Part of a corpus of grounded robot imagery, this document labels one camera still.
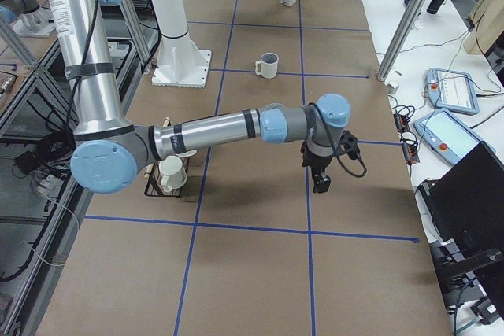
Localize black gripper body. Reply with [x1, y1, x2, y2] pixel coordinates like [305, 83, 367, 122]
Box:
[301, 142, 333, 179]

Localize white HOME mug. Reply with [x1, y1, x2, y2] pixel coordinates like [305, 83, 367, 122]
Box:
[255, 52, 279, 79]

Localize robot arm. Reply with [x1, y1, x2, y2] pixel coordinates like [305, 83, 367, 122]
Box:
[48, 0, 351, 194]
[1, 0, 54, 38]

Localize small metal cylinder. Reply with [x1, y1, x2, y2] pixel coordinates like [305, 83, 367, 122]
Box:
[387, 81, 399, 95]

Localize near teach pendant tablet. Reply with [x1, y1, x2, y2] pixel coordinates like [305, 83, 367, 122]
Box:
[413, 108, 483, 165]

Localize teach pendant tablet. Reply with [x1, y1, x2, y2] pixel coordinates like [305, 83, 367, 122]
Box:
[425, 68, 480, 115]
[413, 108, 483, 165]

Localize black monitor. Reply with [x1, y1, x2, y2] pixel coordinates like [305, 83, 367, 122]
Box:
[419, 142, 503, 314]

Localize white mug lower rack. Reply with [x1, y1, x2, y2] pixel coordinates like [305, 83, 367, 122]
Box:
[158, 156, 187, 193]

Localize far teach pendant tablet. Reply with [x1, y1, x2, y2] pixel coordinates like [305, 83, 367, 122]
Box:
[425, 68, 480, 115]

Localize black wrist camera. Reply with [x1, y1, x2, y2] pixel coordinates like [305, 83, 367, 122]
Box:
[339, 130, 361, 160]

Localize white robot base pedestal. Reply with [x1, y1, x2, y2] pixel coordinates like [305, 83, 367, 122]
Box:
[151, 0, 212, 88]

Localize aluminium frame post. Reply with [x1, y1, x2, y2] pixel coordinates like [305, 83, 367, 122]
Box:
[376, 0, 425, 82]

